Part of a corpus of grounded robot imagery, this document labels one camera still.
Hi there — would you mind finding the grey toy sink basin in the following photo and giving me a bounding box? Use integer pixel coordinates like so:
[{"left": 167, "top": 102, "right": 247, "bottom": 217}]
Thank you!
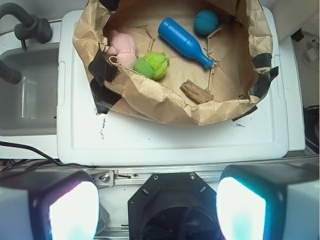
[{"left": 0, "top": 43, "right": 59, "bottom": 137}]

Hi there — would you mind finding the teal textured ball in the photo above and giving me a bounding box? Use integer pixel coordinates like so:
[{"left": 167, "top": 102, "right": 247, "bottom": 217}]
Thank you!
[{"left": 194, "top": 10, "right": 219, "bottom": 36}]

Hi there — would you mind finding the white plastic tray lid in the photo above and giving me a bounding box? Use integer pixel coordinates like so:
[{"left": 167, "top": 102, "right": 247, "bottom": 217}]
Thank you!
[{"left": 56, "top": 10, "right": 290, "bottom": 167}]

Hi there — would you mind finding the black cable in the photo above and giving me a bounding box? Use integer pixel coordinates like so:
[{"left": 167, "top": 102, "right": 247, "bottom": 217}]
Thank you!
[{"left": 0, "top": 141, "right": 98, "bottom": 173}]

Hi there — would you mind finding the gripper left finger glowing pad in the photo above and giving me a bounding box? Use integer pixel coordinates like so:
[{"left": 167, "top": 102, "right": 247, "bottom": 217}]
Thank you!
[{"left": 0, "top": 170, "right": 100, "bottom": 240}]

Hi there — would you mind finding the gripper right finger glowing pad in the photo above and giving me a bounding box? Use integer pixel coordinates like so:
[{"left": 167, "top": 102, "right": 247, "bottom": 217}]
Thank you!
[{"left": 216, "top": 163, "right": 320, "bottom": 240}]

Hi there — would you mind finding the green fuzzy plush toy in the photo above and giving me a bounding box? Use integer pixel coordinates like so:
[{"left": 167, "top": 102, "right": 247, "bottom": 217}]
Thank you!
[{"left": 133, "top": 52, "right": 170, "bottom": 81}]

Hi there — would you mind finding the crumpled brown paper bag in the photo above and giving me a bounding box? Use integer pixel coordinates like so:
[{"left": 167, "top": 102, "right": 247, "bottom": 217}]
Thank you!
[{"left": 72, "top": 0, "right": 279, "bottom": 126}]

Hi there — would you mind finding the white charger plug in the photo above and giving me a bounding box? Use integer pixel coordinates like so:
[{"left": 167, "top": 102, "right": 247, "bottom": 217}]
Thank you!
[{"left": 302, "top": 39, "right": 320, "bottom": 64}]

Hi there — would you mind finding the black octagonal mount plate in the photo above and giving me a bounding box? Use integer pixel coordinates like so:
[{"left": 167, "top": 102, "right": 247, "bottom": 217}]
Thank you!
[{"left": 127, "top": 172, "right": 225, "bottom": 240}]

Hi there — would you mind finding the aluminium rail with bracket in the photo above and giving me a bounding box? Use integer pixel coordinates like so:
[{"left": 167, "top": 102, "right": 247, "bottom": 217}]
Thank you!
[{"left": 84, "top": 154, "right": 320, "bottom": 187}]

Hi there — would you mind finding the blue plastic bottle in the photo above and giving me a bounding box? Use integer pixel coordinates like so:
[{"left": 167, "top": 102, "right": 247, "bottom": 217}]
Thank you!
[{"left": 158, "top": 17, "right": 214, "bottom": 69}]

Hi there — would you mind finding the brown wood chip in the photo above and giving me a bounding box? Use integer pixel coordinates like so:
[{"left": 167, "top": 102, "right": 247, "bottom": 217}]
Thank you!
[{"left": 180, "top": 79, "right": 214, "bottom": 105}]

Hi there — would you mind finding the pink plush toy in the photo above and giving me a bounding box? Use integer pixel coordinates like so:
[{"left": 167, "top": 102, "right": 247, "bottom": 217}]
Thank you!
[{"left": 106, "top": 30, "right": 137, "bottom": 69}]

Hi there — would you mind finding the grey toy faucet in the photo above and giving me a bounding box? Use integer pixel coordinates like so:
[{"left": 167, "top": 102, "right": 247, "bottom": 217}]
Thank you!
[{"left": 0, "top": 3, "right": 53, "bottom": 85}]

